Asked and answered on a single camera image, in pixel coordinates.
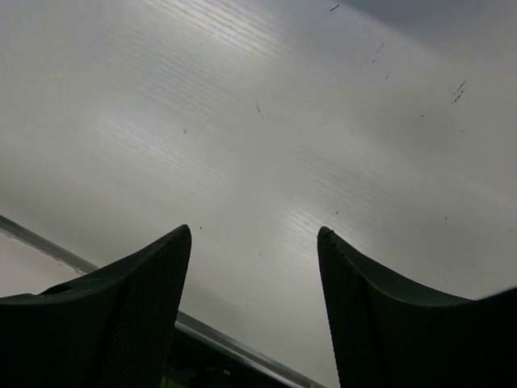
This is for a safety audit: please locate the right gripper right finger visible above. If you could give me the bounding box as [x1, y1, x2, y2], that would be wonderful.
[317, 227, 516, 387]

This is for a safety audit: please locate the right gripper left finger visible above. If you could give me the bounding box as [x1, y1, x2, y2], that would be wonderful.
[1, 226, 191, 387]

